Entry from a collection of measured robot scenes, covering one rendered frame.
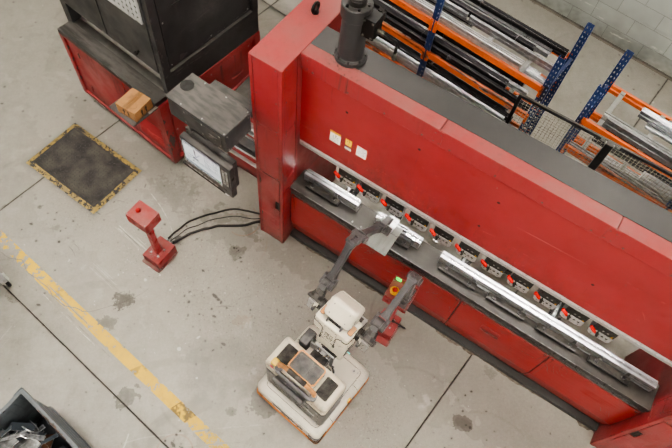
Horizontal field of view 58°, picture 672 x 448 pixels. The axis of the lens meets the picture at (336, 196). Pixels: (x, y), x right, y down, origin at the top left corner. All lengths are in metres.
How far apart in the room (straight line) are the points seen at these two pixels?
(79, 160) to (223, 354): 2.37
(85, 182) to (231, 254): 1.56
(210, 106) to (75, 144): 2.69
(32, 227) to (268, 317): 2.27
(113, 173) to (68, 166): 0.43
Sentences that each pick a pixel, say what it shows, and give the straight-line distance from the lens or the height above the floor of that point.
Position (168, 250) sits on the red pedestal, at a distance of 5.51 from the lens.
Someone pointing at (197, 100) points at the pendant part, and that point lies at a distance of 3.99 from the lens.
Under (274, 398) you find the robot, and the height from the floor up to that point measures 0.27.
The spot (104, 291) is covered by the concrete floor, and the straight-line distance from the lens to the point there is 5.61.
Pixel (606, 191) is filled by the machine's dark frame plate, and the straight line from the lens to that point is 3.60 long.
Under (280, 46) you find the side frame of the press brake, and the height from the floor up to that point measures 2.30.
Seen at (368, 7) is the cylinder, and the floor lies 2.72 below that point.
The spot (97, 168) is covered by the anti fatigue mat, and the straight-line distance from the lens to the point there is 6.20.
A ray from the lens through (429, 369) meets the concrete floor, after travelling 5.31.
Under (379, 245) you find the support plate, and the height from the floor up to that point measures 1.00.
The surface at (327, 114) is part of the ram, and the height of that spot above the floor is 1.85.
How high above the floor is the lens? 5.02
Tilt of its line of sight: 60 degrees down
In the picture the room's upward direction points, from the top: 8 degrees clockwise
